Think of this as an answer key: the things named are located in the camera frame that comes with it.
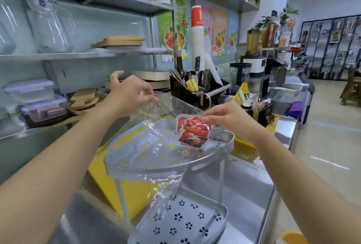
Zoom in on clear container with brown packets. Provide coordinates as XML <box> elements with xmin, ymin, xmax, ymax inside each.
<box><xmin>19</xmin><ymin>95</ymin><xmax>68</xmax><ymax>123</ymax></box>

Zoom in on stack of paper cups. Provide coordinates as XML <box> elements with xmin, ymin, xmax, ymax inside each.
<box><xmin>191</xmin><ymin>5</ymin><xmax>206</xmax><ymax>72</ymax></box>

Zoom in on round wooden coaster stack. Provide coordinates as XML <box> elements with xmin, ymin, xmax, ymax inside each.
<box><xmin>70</xmin><ymin>88</ymin><xmax>100</xmax><ymax>111</ymax></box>

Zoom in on person's left forearm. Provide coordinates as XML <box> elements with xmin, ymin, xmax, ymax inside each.
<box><xmin>0</xmin><ymin>105</ymin><xmax>133</xmax><ymax>244</ymax></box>

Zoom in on red drink dispenser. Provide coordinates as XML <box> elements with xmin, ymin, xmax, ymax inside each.
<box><xmin>263</xmin><ymin>23</ymin><xmax>279</xmax><ymax>49</ymax></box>

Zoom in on clear glass pitcher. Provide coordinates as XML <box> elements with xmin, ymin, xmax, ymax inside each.
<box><xmin>21</xmin><ymin>0</ymin><xmax>77</xmax><ymax>54</ymax></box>
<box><xmin>0</xmin><ymin>0</ymin><xmax>17</xmax><ymax>55</ymax></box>

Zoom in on yellow utensil handles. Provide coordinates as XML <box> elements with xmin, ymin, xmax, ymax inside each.
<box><xmin>186</xmin><ymin>78</ymin><xmax>200</xmax><ymax>93</ymax></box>

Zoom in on yellow bucket with liner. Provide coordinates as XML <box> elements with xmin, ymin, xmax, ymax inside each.
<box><xmin>282</xmin><ymin>230</ymin><xmax>309</xmax><ymax>244</ymax></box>

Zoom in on yellow plastic basket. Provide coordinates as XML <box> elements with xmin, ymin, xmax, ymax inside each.
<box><xmin>232</xmin><ymin>82</ymin><xmax>280</xmax><ymax>150</ymax></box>

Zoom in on person's left hand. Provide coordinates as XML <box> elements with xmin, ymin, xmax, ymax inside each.
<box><xmin>103</xmin><ymin>70</ymin><xmax>159</xmax><ymax>117</ymax></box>

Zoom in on red sauce packets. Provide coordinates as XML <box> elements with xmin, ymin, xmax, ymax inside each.
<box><xmin>176</xmin><ymin>115</ymin><xmax>212</xmax><ymax>149</ymax></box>

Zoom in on yellow cutting board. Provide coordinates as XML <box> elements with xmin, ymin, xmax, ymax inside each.
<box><xmin>88</xmin><ymin>116</ymin><xmax>176</xmax><ymax>221</ymax></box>

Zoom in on grey two-tier corner rack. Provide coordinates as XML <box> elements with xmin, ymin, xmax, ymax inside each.
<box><xmin>103</xmin><ymin>118</ymin><xmax>235</xmax><ymax>244</ymax></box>

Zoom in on black condiment holder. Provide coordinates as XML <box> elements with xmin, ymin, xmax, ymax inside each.
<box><xmin>242</xmin><ymin>98</ymin><xmax>275</xmax><ymax>128</ymax></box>

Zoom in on flat wooden board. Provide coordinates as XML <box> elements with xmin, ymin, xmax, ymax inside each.
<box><xmin>91</xmin><ymin>36</ymin><xmax>146</xmax><ymax>49</ymax></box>

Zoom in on black display shelf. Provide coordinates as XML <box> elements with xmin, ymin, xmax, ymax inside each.
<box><xmin>299</xmin><ymin>15</ymin><xmax>361</xmax><ymax>81</ymax></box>

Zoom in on small clear lidded container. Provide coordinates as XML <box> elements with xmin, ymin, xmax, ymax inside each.
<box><xmin>3</xmin><ymin>79</ymin><xmax>56</xmax><ymax>104</ymax></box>

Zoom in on black utensil rack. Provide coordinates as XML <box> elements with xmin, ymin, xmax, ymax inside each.
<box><xmin>169</xmin><ymin>73</ymin><xmax>231</xmax><ymax>107</ymax></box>

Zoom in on pink food poster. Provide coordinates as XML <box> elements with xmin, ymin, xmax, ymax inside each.
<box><xmin>196</xmin><ymin>2</ymin><xmax>212</xmax><ymax>56</ymax></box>

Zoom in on white drink machine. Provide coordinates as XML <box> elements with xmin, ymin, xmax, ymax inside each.
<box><xmin>239</xmin><ymin>55</ymin><xmax>267</xmax><ymax>78</ymax></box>

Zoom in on clear plastic bag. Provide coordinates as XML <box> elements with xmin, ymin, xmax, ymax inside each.
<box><xmin>111</xmin><ymin>91</ymin><xmax>224</xmax><ymax>214</ymax></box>

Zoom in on green potted plant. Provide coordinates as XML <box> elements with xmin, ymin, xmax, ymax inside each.
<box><xmin>279</xmin><ymin>5</ymin><xmax>300</xmax><ymax>27</ymax></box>
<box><xmin>255</xmin><ymin>16</ymin><xmax>273</xmax><ymax>30</ymax></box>

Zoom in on wooden chair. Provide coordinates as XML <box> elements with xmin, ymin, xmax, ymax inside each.
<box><xmin>339</xmin><ymin>67</ymin><xmax>361</xmax><ymax>106</ymax></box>

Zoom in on green food poster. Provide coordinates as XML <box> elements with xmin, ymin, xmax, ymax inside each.
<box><xmin>157</xmin><ymin>0</ymin><xmax>188</xmax><ymax>61</ymax></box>

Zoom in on purple cloth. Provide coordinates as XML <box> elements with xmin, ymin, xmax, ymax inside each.
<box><xmin>287</xmin><ymin>101</ymin><xmax>304</xmax><ymax>119</ymax></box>

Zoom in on orange food poster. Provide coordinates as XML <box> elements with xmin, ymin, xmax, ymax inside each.
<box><xmin>212</xmin><ymin>8</ymin><xmax>229</xmax><ymax>57</ymax></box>

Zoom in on amber drink dispenser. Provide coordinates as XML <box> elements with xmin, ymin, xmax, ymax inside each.
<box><xmin>246</xmin><ymin>27</ymin><xmax>262</xmax><ymax>57</ymax></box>

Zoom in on blue food poster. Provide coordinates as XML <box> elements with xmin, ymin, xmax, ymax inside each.
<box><xmin>226</xmin><ymin>12</ymin><xmax>240</xmax><ymax>55</ymax></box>

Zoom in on black blender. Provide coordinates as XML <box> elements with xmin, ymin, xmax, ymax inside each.
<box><xmin>229</xmin><ymin>62</ymin><xmax>252</xmax><ymax>96</ymax></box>

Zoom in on person's right forearm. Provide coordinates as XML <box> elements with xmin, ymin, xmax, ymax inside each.
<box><xmin>248</xmin><ymin>128</ymin><xmax>361</xmax><ymax>244</ymax></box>

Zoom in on person's right hand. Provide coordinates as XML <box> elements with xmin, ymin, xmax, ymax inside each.
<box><xmin>201</xmin><ymin>102</ymin><xmax>261</xmax><ymax>144</ymax></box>

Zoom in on stainless steel shelf rack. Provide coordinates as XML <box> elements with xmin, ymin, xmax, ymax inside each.
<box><xmin>0</xmin><ymin>0</ymin><xmax>177</xmax><ymax>145</ymax></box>

